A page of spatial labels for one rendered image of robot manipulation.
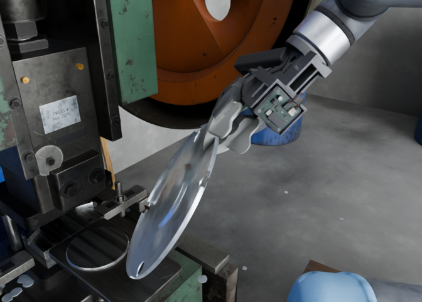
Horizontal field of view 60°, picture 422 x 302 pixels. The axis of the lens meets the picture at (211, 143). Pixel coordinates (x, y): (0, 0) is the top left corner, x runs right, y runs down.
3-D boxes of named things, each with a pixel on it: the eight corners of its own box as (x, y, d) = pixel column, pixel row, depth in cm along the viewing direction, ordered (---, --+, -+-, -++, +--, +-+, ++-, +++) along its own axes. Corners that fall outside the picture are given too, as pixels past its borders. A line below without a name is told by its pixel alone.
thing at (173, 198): (174, 150, 83) (171, 148, 83) (240, 100, 58) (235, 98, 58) (115, 277, 70) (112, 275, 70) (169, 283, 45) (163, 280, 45)
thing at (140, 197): (155, 202, 102) (152, 170, 97) (106, 235, 90) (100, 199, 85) (140, 194, 105) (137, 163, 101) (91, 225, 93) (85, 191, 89)
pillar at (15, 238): (24, 247, 82) (9, 194, 76) (15, 252, 81) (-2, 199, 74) (19, 242, 83) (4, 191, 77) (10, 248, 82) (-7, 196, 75)
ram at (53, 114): (121, 186, 76) (102, 39, 62) (54, 224, 65) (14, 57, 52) (71, 161, 85) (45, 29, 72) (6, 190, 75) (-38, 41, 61)
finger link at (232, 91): (207, 111, 55) (250, 69, 54) (205, 107, 56) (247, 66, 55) (227, 130, 57) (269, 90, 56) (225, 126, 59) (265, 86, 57)
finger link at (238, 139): (216, 167, 54) (259, 121, 53) (206, 149, 60) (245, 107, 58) (230, 177, 56) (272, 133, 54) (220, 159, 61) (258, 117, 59)
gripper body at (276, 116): (245, 109, 49) (310, 41, 47) (227, 89, 57) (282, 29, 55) (279, 140, 53) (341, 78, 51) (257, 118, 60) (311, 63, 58)
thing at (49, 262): (107, 230, 87) (104, 215, 85) (48, 269, 76) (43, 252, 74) (83, 216, 92) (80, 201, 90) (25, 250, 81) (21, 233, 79)
